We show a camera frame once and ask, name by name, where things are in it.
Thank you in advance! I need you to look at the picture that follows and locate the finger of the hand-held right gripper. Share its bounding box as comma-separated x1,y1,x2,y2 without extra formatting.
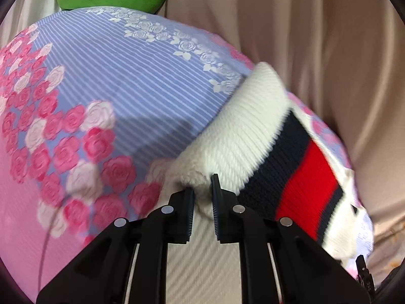
355,255,375,296

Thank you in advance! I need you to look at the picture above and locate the white draped cloth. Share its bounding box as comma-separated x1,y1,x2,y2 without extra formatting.
9,0,68,27

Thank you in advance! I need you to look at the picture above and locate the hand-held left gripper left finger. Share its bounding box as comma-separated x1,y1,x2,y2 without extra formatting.
36,188,196,304

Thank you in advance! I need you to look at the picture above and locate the white knit striped sweater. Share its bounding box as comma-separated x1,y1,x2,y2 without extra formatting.
165,62,364,304

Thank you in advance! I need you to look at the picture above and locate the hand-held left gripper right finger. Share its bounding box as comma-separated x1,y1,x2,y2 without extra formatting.
211,174,369,304

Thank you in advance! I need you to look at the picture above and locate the beige draped cloth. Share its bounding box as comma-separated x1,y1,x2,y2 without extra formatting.
165,0,405,287

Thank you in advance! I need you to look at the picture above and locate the pink blue floral bedsheet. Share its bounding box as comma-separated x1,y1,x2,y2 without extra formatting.
0,6,375,295

